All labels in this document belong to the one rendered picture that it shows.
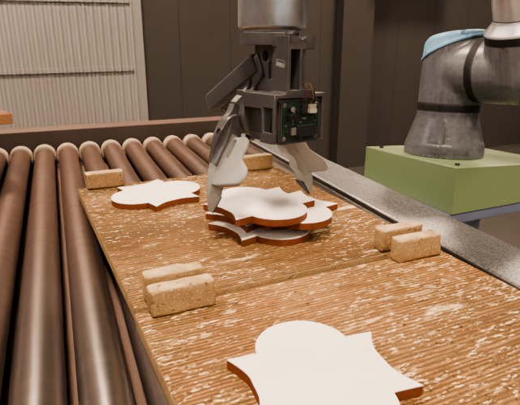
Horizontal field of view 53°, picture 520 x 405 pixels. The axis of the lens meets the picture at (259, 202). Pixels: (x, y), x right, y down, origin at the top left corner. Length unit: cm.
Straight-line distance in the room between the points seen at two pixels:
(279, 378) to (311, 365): 3
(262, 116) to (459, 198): 49
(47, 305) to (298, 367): 27
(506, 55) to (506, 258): 39
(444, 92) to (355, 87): 361
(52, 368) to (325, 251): 31
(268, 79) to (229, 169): 11
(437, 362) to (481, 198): 60
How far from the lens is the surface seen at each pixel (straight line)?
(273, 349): 41
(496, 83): 98
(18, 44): 383
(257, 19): 57
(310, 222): 61
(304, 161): 66
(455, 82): 102
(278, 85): 57
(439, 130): 104
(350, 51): 457
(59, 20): 385
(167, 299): 47
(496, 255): 70
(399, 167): 105
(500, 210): 105
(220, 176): 59
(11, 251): 72
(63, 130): 134
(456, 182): 95
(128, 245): 63
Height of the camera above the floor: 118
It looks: 18 degrees down
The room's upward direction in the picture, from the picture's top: straight up
